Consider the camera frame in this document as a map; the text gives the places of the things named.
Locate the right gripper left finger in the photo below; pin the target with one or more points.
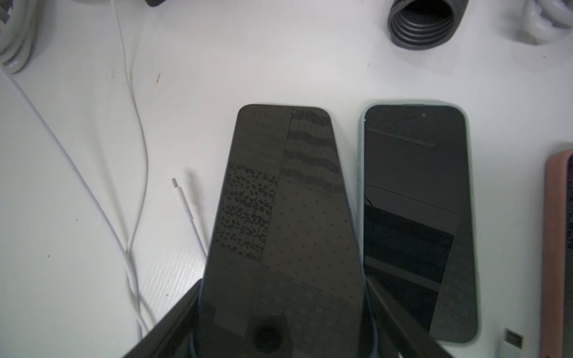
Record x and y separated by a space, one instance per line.
171 336

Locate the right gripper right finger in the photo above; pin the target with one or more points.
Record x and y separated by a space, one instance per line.
405 334

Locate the blue case phone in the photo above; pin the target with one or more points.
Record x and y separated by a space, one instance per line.
283 275

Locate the green case phone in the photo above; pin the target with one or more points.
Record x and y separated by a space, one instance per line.
418 235

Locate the pink case phone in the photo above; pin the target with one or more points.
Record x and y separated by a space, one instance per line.
556 310

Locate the black ribbed cylinder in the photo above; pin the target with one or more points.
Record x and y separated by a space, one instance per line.
424 24

